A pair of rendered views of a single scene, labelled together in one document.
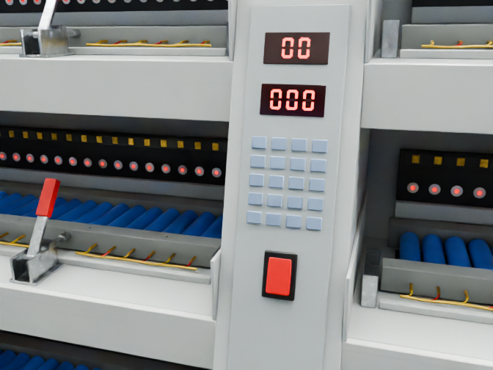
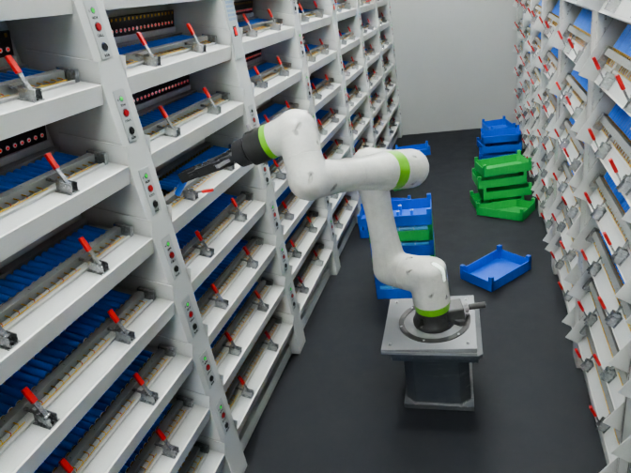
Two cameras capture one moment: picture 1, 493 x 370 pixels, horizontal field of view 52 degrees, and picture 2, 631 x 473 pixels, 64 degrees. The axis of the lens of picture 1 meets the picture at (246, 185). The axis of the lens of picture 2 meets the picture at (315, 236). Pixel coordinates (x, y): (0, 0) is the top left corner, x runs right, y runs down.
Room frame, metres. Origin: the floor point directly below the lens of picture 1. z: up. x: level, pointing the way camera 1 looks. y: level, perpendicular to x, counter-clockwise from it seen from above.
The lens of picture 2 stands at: (0.04, 1.87, 1.42)
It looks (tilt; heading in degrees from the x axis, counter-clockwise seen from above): 25 degrees down; 275
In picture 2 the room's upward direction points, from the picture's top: 10 degrees counter-clockwise
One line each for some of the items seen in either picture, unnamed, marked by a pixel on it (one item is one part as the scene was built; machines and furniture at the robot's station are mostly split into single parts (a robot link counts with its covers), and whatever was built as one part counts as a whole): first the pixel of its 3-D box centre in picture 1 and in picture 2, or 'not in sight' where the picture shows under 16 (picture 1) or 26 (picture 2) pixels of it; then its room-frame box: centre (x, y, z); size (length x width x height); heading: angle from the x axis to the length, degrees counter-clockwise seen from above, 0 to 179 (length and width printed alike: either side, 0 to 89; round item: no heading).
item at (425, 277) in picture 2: not in sight; (425, 283); (-0.18, 0.32, 0.46); 0.16 x 0.13 x 0.19; 136
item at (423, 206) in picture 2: not in sight; (399, 210); (-0.18, -0.42, 0.44); 0.30 x 0.20 x 0.08; 169
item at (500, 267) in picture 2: not in sight; (495, 267); (-0.64, -0.44, 0.04); 0.30 x 0.20 x 0.08; 33
